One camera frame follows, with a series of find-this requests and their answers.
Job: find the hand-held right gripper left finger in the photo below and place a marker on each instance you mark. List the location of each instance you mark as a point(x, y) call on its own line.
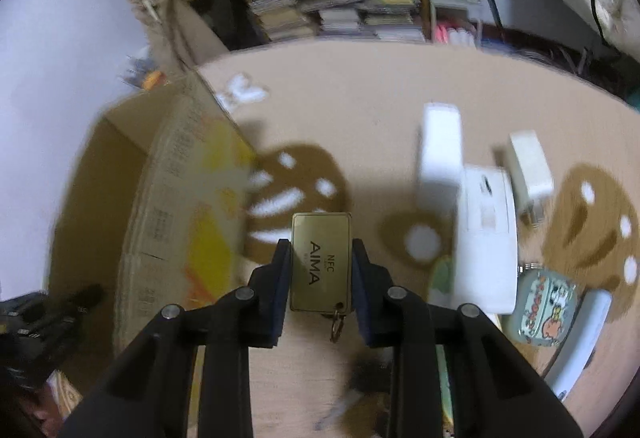
point(282, 278)

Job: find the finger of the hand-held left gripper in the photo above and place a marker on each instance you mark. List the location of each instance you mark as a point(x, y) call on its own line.
point(77, 300)

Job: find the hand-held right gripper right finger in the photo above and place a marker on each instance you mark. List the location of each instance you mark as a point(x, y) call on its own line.
point(361, 288)

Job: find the gold rectangular key tag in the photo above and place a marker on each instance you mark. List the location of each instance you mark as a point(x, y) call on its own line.
point(320, 263)

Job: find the cardboard box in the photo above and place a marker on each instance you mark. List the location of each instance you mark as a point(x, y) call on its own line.
point(165, 218)

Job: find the long white plastic device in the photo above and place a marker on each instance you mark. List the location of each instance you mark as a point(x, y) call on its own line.
point(485, 248)

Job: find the large white power adapter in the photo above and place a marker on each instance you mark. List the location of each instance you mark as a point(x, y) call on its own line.
point(441, 142)

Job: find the small white power adapter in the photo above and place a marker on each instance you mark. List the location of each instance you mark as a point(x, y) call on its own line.
point(530, 167)

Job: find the beige patterned blanket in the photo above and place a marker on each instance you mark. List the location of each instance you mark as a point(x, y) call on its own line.
point(350, 117)

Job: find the cartoon print earbuds case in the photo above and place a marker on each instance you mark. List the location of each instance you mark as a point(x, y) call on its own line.
point(542, 308)

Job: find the light blue plastic object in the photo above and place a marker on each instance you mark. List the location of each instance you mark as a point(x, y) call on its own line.
point(580, 348)

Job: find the bag of plush toys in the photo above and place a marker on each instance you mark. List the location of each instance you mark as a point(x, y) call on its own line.
point(145, 75)

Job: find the stack of books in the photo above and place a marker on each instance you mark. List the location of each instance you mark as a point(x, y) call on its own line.
point(340, 12)

